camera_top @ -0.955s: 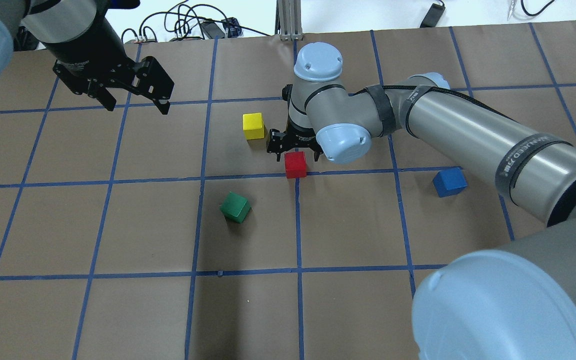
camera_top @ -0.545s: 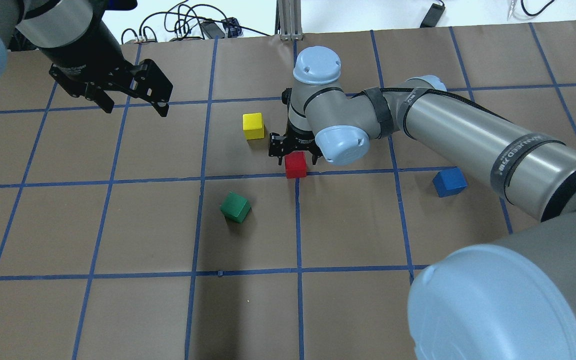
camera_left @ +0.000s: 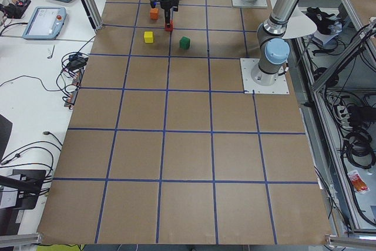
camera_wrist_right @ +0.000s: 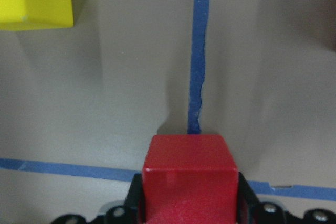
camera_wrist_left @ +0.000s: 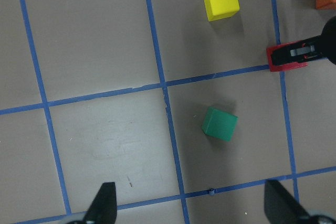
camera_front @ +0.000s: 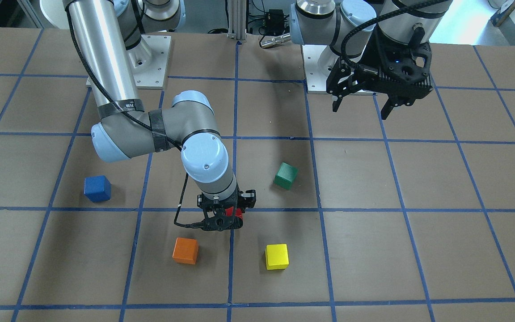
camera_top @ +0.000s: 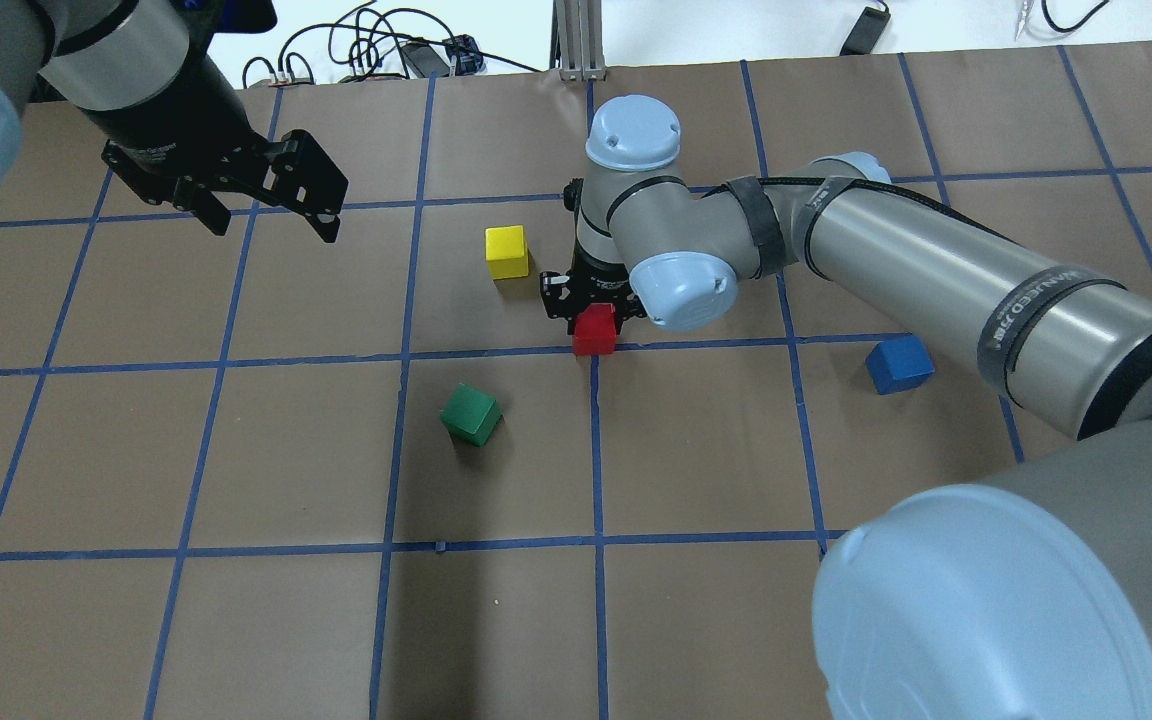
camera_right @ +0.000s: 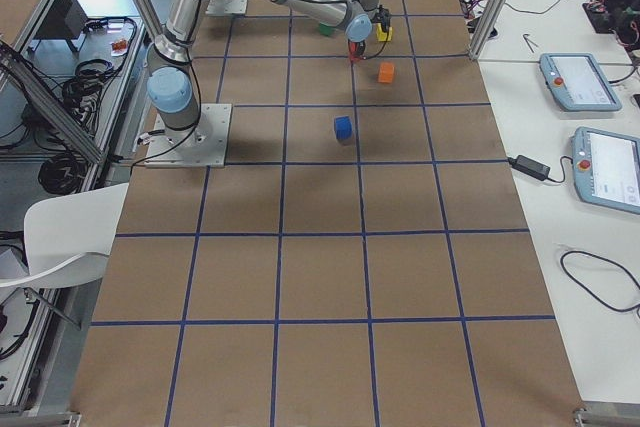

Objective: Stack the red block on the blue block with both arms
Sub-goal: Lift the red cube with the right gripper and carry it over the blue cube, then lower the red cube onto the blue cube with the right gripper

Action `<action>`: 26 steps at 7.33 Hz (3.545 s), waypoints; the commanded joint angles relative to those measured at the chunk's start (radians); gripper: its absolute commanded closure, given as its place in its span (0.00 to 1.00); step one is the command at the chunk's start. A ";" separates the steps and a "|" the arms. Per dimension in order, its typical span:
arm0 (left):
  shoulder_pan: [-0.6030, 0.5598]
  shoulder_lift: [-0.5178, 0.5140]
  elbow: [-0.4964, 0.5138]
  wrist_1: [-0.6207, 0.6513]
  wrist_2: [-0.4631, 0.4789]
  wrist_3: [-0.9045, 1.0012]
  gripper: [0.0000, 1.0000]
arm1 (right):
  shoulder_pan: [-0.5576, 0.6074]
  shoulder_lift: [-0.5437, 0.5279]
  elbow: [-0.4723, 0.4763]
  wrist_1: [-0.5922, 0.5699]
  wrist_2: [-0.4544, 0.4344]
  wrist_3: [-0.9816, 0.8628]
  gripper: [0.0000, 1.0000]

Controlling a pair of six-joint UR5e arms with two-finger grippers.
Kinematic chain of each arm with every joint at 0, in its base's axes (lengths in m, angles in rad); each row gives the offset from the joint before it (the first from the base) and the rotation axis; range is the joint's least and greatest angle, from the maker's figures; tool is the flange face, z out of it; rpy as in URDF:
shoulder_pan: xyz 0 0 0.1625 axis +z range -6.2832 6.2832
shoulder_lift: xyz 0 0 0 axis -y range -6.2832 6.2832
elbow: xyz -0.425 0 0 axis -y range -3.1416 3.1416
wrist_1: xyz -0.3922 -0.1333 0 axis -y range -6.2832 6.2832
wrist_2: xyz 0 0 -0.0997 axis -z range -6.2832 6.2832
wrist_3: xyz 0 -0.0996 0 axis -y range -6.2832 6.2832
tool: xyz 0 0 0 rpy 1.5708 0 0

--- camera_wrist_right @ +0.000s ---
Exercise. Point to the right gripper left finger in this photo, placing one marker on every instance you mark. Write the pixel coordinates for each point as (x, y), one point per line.
(131, 210)

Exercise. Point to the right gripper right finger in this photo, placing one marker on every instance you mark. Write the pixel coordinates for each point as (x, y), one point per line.
(251, 210)

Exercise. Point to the red wooden block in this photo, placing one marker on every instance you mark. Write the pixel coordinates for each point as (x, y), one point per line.
(189, 179)

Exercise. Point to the yellow wooden block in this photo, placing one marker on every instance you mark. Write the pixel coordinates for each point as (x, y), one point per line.
(18, 15)

